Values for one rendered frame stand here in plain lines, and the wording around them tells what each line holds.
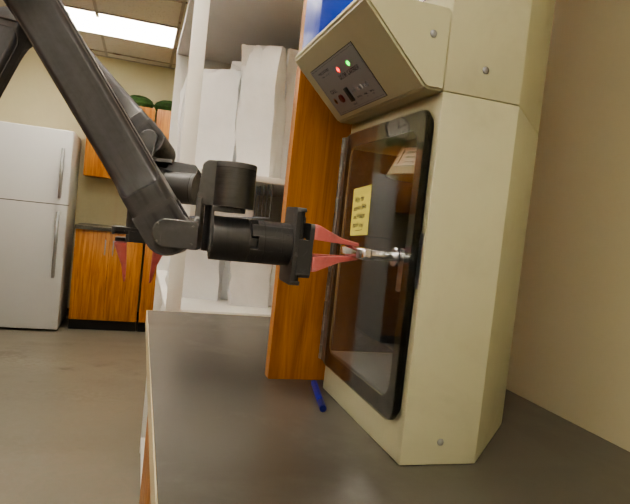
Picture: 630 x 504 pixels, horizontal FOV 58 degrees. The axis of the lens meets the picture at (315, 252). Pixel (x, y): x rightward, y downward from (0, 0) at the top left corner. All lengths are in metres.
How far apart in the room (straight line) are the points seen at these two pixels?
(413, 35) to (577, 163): 0.55
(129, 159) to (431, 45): 0.39
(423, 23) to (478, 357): 0.42
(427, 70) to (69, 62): 0.43
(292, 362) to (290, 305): 0.11
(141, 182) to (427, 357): 0.42
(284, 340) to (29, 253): 4.67
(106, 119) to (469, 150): 0.45
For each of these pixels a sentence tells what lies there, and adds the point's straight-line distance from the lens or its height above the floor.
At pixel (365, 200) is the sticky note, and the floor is 1.28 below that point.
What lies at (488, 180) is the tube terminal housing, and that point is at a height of 1.31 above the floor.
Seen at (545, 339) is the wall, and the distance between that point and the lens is 1.21.
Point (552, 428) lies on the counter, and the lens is 1.06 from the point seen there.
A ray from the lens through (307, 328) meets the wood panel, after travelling 1.07.
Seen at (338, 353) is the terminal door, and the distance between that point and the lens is 0.95.
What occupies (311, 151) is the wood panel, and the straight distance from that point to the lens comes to 1.05.
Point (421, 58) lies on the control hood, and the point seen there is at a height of 1.44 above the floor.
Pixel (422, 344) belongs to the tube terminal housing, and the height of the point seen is 1.10.
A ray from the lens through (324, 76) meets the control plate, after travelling 0.95.
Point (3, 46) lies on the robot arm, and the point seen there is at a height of 1.52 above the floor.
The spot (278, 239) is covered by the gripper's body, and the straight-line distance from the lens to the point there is 0.74.
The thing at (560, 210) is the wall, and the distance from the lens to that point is 1.20.
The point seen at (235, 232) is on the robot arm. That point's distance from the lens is 0.73.
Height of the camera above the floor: 1.23
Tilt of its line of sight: 3 degrees down
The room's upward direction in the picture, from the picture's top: 6 degrees clockwise
